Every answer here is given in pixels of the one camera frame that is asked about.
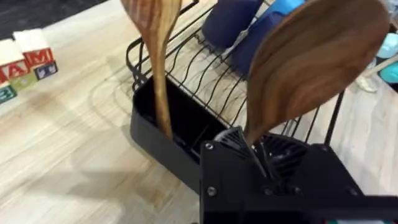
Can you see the dark wooden spoon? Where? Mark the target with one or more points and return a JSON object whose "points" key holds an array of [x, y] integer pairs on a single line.
{"points": [[311, 62]]}

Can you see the navy blue cup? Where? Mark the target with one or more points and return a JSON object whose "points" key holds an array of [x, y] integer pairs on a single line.
{"points": [[228, 21]]}

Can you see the light wooden spoon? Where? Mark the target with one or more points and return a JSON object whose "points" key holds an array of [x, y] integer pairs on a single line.
{"points": [[157, 37]]}

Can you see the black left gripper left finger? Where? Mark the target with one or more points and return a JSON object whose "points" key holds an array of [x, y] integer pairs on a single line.
{"points": [[234, 140]]}

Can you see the toy letter blocks heap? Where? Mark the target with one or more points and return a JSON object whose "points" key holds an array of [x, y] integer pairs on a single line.
{"points": [[29, 62]]}

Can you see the teal plastic object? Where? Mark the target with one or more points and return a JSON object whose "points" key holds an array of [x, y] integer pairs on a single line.
{"points": [[389, 46]]}

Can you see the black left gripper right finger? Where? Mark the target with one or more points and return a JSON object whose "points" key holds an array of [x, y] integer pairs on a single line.
{"points": [[284, 154]]}

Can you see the blue plate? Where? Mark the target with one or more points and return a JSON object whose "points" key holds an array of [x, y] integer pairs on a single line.
{"points": [[253, 43]]}

